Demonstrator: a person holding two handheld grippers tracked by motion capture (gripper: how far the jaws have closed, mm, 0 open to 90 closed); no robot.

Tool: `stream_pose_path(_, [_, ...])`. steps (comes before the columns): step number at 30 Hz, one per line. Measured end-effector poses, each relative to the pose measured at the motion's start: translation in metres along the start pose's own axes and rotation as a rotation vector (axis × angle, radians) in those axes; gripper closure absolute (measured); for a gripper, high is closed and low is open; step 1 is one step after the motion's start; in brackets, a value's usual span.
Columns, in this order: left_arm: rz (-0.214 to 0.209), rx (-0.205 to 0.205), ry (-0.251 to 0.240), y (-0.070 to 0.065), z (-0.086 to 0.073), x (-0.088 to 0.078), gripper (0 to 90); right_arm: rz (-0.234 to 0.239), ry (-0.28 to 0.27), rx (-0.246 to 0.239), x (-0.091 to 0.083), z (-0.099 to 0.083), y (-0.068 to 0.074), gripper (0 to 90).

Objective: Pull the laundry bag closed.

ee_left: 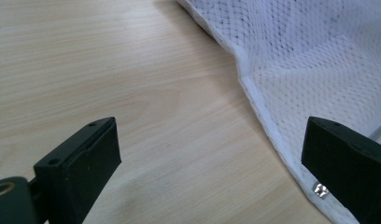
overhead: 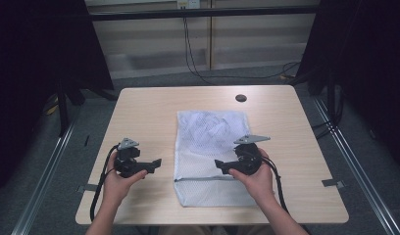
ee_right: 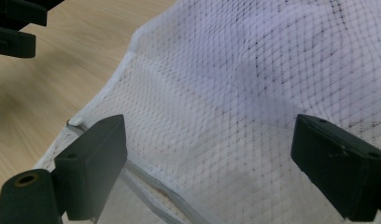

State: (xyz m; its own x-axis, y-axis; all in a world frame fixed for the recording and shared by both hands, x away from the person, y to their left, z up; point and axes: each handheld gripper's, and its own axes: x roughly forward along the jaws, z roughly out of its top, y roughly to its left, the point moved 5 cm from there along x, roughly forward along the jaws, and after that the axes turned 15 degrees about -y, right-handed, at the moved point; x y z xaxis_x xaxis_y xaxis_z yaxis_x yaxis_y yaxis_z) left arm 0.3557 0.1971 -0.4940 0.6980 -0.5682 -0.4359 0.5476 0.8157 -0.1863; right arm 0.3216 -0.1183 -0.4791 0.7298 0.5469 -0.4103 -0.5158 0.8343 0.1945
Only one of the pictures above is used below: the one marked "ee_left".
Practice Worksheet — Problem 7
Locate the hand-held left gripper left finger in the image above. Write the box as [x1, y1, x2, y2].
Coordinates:
[34, 117, 122, 224]

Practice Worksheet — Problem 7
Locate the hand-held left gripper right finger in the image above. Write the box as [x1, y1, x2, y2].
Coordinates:
[301, 116, 381, 224]

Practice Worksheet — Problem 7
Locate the white mesh laundry bag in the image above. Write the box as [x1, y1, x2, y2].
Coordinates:
[176, 0, 381, 224]

